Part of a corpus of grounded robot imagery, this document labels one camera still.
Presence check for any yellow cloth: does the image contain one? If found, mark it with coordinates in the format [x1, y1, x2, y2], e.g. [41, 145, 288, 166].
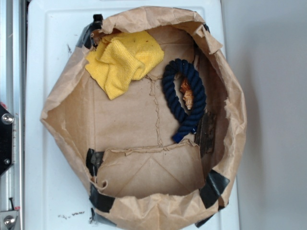
[85, 31, 164, 100]

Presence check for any brown paper bag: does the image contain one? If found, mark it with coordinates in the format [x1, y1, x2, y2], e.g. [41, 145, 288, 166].
[41, 6, 247, 230]

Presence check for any dark wood piece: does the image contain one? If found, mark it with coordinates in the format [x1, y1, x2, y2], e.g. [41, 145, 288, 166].
[195, 110, 216, 158]

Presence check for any white plastic tray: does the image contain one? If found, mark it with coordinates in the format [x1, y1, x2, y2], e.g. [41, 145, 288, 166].
[25, 0, 247, 230]

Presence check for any navy blue twisted rope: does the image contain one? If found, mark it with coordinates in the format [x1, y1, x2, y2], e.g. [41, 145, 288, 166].
[162, 59, 207, 144]

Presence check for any black metal bracket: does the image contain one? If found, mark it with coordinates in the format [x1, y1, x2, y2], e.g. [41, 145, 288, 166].
[0, 102, 14, 176]

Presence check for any aluminium frame rail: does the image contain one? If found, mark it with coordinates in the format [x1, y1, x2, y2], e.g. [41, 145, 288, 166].
[0, 0, 26, 230]

